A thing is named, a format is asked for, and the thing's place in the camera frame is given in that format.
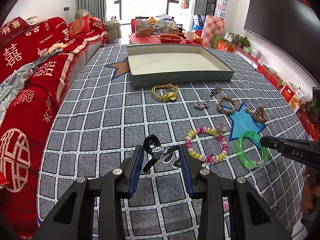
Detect yellow hair tie with beads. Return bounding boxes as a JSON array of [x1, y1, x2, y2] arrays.
[[151, 83, 180, 103]]

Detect pink floral gift box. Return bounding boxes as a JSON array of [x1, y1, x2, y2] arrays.
[[201, 15, 225, 48]]

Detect red sofa with cover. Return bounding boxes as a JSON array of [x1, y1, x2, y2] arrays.
[[1, 15, 109, 239]]

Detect red embroidered cushion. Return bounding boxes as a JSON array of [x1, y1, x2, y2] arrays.
[[68, 15, 90, 38]]

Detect silver metal hair clip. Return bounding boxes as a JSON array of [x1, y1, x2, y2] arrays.
[[210, 86, 223, 97]]

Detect red round table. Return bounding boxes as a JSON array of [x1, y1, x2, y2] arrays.
[[129, 33, 207, 48]]

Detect blue grey checked tablecloth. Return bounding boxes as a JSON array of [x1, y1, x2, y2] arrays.
[[37, 46, 306, 239]]

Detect red plastic basin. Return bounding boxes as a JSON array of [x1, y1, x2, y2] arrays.
[[159, 34, 183, 44]]

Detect green translucent bangle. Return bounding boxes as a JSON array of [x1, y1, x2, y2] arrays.
[[236, 131, 270, 170]]

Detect pink yellow beaded bracelet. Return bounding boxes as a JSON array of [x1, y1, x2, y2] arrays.
[[184, 126, 229, 164]]

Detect white mug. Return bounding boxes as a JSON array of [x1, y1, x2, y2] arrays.
[[185, 31, 195, 42]]

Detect brown wooden bead bracelet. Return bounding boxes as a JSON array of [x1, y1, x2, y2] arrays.
[[244, 106, 267, 124]]

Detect black hair claw clip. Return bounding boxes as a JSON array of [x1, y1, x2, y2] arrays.
[[143, 134, 179, 173]]

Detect clear snack jar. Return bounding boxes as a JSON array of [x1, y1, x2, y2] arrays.
[[135, 18, 151, 37]]

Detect braided brown rope bracelet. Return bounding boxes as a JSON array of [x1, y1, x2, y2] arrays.
[[216, 96, 238, 116]]

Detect silver heart pendant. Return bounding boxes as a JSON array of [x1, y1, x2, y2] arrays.
[[195, 99, 209, 109]]

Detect person right hand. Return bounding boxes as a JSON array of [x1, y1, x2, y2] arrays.
[[300, 167, 319, 215]]

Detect beige armchair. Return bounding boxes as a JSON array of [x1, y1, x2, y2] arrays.
[[74, 9, 122, 42]]

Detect green potted plant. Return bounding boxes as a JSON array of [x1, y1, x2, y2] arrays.
[[235, 34, 251, 49]]

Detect grey floral blanket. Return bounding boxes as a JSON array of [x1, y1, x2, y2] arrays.
[[0, 46, 63, 123]]

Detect dark green tray box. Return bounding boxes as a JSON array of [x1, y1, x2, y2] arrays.
[[127, 44, 234, 88]]

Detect black wall television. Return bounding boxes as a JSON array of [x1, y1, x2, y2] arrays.
[[244, 0, 319, 82]]

